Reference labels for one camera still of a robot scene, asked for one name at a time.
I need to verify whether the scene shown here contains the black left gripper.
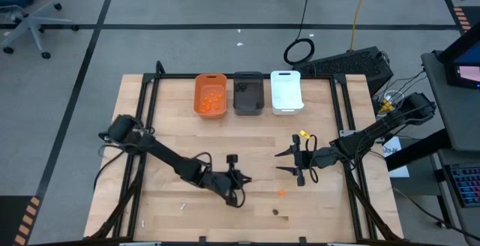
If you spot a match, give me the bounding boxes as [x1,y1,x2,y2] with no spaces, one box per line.
[197,154,254,209]

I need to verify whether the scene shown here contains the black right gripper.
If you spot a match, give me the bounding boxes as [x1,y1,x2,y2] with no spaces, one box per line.
[274,133,339,188]

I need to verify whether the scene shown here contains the white plastic bin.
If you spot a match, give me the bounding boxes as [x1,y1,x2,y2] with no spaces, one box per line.
[270,70,305,116]

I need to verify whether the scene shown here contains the dark grey plastic bin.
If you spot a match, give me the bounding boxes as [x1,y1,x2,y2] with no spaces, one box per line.
[232,70,266,116]

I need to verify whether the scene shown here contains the orange plastic bin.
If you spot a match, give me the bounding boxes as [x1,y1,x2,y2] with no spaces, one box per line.
[193,73,228,120]

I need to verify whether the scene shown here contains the black computer tower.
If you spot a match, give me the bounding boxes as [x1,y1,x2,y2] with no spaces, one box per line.
[292,46,395,97]

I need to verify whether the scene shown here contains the white paper sheet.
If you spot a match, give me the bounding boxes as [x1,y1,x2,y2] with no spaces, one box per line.
[382,144,410,179]

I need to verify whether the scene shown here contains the power strip yellow plugs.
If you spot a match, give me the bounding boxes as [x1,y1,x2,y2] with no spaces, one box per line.
[376,89,406,116]

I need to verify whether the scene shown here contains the black desk support beam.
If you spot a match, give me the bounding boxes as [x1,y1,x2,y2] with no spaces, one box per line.
[385,127,453,173]

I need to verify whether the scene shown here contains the grey keyboard shelf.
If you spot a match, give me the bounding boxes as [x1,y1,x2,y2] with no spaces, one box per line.
[434,148,480,246]

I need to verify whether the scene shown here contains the grey desk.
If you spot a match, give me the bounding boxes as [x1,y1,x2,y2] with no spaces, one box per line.
[420,49,480,153]

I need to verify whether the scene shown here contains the backlit computer keyboard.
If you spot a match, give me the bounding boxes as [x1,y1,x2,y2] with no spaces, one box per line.
[444,163,480,209]

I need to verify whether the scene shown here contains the black computer monitor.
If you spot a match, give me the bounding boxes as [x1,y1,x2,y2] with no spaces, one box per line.
[438,22,480,90]

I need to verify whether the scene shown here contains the black hazard striped mat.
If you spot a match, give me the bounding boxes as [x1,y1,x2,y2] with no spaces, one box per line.
[0,195,42,246]
[451,5,480,35]

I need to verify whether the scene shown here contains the office chair base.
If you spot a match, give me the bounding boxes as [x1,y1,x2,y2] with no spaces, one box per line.
[0,0,80,60]

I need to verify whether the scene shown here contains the black coiled cable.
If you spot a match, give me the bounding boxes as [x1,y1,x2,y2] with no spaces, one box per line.
[283,0,316,66]

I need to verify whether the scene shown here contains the black aluminium table frame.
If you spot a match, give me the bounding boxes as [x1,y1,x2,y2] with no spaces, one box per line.
[88,60,402,244]

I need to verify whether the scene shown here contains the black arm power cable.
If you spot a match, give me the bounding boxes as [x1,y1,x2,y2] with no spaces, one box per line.
[92,142,128,193]

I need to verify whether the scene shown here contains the long yellow cable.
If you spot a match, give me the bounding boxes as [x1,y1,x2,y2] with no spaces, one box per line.
[349,0,373,52]

